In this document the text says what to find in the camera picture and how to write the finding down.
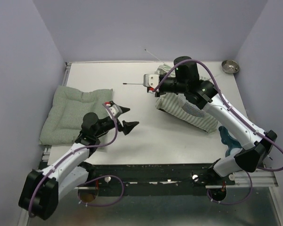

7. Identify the teal paw print toy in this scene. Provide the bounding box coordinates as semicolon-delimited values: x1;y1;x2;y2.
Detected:
218;126;242;157

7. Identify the steel pet bowl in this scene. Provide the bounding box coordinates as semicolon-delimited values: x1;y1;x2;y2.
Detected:
221;60;240;74

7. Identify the black mounting rail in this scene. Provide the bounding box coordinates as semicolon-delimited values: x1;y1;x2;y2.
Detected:
79;162;235;197

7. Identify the green checkered cushion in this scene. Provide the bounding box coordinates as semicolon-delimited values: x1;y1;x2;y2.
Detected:
39;86;113;146

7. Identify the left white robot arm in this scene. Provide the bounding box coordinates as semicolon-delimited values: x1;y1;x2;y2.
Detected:
18;101;139;220

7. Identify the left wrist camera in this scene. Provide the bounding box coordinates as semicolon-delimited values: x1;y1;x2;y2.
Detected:
104;101;123;119

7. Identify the green striped pet tent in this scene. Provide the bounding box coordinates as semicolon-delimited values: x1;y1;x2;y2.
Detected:
154;64;220;135

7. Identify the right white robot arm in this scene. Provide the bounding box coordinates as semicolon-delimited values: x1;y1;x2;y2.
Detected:
143;56;277;185

